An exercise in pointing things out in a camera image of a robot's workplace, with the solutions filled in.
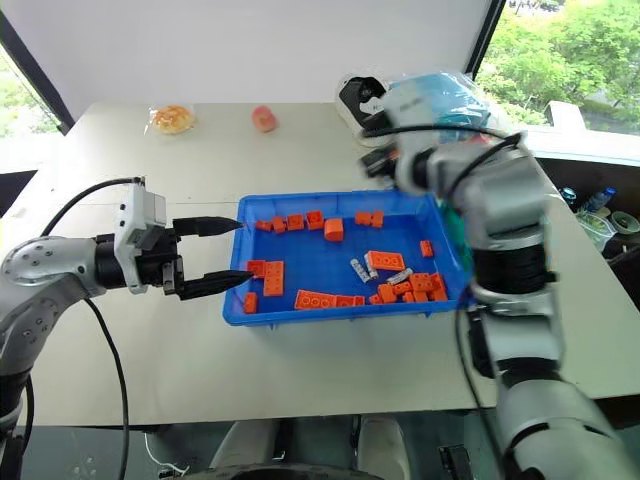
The green plastic bin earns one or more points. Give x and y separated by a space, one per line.
457 235

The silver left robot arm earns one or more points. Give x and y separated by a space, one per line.
45 280

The dark storage box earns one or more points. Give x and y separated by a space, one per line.
590 175

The long orange toy brick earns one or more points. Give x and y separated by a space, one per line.
315 300
386 260
274 279

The blue plastic bin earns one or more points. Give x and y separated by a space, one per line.
300 252

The blue capped plastic bottle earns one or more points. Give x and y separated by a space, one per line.
600 198

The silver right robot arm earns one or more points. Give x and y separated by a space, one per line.
505 225

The white rounded shape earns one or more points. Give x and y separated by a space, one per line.
382 445

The blue clear plastic bag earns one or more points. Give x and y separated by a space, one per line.
450 100

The small orange toy brick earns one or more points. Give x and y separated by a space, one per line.
375 299
426 248
420 281
315 220
404 288
278 225
296 222
387 293
250 303
346 301
377 219
363 218
421 295
437 281
265 225
257 268
360 301

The black flat panel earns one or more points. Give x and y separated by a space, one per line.
15 192

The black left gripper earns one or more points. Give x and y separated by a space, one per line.
157 265

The grey rounded shape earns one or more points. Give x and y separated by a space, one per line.
245 447

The small black block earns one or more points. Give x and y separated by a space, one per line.
454 462

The white and black pouch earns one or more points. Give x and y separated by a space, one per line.
357 100

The silver battery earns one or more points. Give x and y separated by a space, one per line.
358 270
370 270
400 276

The black window frame bar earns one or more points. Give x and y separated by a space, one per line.
37 75
485 35

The large orange cube brick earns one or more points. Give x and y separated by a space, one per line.
334 230

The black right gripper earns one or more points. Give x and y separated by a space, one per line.
376 164

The tape roll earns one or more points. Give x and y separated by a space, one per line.
624 222

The bread bun in plastic bag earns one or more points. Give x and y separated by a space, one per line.
172 119

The pink peach toy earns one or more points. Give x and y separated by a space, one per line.
264 119

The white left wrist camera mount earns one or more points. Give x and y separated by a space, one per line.
131 220

